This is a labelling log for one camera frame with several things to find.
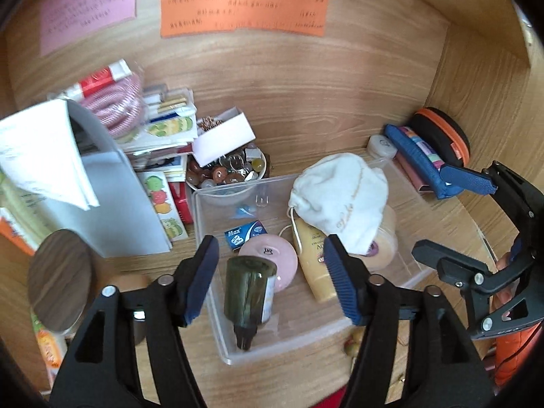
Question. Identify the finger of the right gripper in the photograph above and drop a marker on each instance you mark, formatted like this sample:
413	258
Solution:
517	197
455	267

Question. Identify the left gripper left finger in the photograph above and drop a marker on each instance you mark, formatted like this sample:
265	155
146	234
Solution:
100	367

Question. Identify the white drawstring pouch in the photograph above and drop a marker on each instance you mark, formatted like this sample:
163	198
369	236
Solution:
341	194

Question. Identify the yellow lotion tube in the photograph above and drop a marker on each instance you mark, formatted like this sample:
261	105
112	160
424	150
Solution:
309	244

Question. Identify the dark green glass bottle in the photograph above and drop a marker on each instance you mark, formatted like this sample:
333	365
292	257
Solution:
249	293

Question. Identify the pink apple-shaped case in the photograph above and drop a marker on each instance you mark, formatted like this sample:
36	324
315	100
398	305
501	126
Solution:
276	249

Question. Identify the orange sleeve forearm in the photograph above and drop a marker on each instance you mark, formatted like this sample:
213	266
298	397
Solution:
512	350

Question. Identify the green orange candy pack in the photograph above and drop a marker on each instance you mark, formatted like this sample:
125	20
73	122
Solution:
52	348

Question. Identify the blue patchwork pouch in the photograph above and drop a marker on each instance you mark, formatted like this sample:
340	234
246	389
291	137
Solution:
423	160

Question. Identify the black orange zip case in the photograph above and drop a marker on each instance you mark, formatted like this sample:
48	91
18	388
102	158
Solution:
442	134

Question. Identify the brown mug wooden lid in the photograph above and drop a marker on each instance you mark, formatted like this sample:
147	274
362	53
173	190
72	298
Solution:
64	278

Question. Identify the red envelope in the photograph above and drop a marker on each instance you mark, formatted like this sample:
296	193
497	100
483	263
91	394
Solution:
333	400

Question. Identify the small white round container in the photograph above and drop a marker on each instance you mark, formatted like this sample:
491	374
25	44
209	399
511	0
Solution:
379	146

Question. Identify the blue staples box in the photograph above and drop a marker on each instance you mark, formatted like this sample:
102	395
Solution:
237	237

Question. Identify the clear plastic storage bin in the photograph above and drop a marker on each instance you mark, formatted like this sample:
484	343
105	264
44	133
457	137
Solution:
303	307

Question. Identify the fruit sticker strip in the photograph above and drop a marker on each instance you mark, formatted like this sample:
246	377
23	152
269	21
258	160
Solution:
156	187

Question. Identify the white grey paper folder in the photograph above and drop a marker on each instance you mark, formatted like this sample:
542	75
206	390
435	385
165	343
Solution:
84	182

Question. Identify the bowl of buttons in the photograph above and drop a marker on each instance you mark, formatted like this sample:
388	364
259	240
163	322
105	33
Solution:
229	179

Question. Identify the stack of books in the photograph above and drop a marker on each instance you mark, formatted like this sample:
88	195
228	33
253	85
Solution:
165	139

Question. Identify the red white tube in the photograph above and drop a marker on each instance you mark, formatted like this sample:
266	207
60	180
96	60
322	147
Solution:
96	81

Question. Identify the orange paper note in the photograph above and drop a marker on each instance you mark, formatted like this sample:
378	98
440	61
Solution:
179	17

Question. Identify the pink sticky note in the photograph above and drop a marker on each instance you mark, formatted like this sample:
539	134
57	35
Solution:
63	22

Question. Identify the gold string charm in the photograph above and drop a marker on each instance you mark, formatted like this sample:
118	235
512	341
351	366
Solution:
352	346

